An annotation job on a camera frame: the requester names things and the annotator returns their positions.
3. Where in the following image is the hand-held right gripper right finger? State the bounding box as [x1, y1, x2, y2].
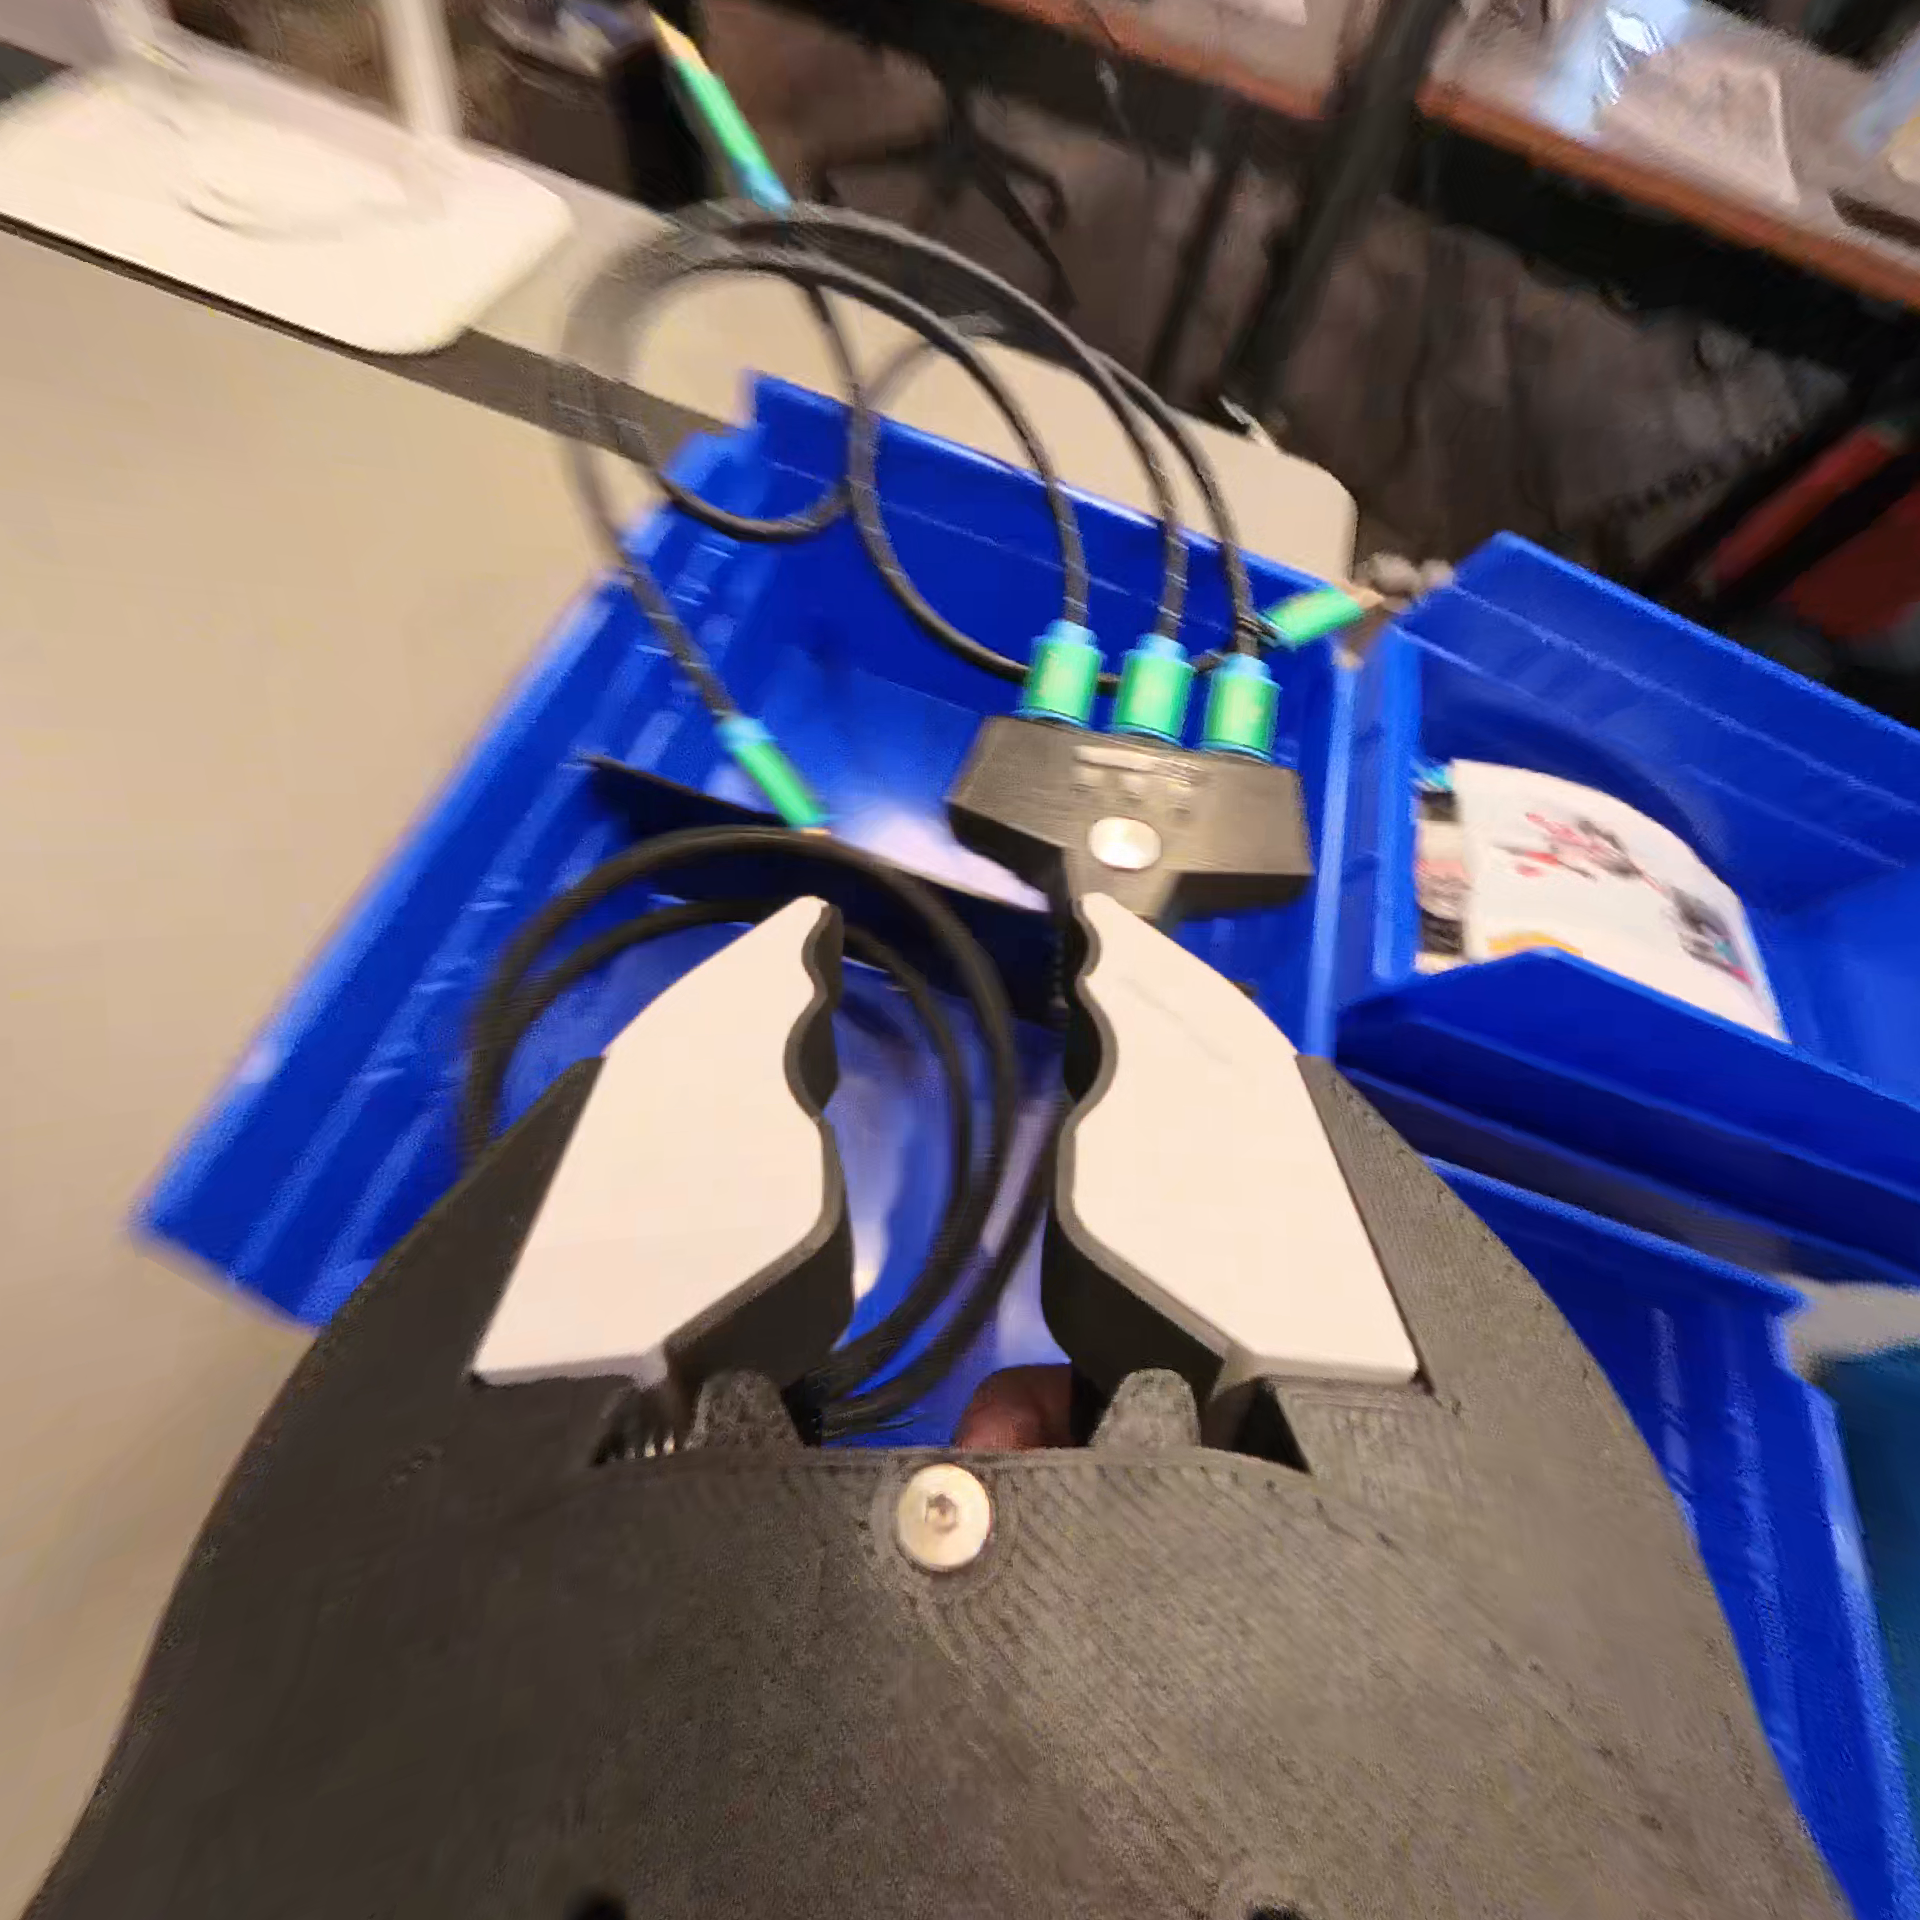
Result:
[1042, 892, 1421, 1419]

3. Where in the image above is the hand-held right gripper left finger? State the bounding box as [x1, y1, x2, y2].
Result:
[469, 896, 858, 1412]

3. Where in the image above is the thick black braided hub cable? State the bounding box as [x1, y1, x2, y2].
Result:
[464, 825, 1081, 1449]

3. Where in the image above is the blue plastic bin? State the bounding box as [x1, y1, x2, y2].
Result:
[134, 374, 1353, 1329]
[1333, 533, 1920, 1285]
[1410, 1154, 1920, 1920]

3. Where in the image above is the dark grey usb hub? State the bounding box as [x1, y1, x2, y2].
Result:
[947, 718, 1313, 917]

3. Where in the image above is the white printed card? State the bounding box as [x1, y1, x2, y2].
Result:
[1415, 756, 1790, 1040]

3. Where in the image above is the black tape strip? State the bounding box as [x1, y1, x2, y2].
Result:
[0, 211, 752, 470]

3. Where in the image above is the white lamp base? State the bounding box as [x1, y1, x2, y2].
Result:
[0, 0, 576, 356]

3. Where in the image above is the wooden workbench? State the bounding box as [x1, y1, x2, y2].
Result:
[959, 0, 1920, 309]

